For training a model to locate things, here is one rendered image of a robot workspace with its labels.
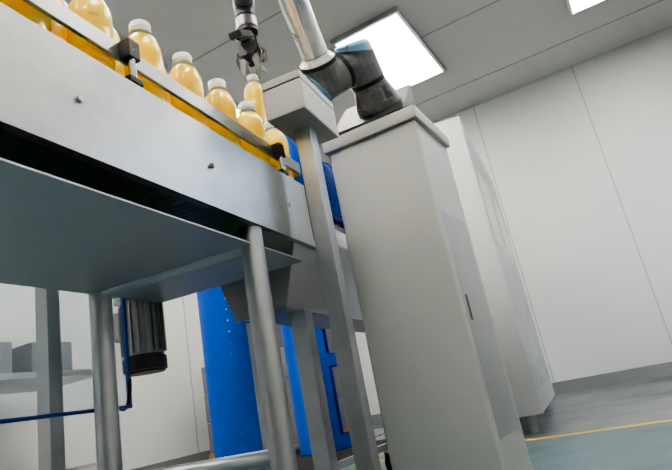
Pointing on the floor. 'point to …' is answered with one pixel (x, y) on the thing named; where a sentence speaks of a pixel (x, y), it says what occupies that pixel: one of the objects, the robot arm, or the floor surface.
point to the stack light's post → (51, 444)
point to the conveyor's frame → (138, 217)
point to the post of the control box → (337, 304)
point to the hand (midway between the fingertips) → (252, 76)
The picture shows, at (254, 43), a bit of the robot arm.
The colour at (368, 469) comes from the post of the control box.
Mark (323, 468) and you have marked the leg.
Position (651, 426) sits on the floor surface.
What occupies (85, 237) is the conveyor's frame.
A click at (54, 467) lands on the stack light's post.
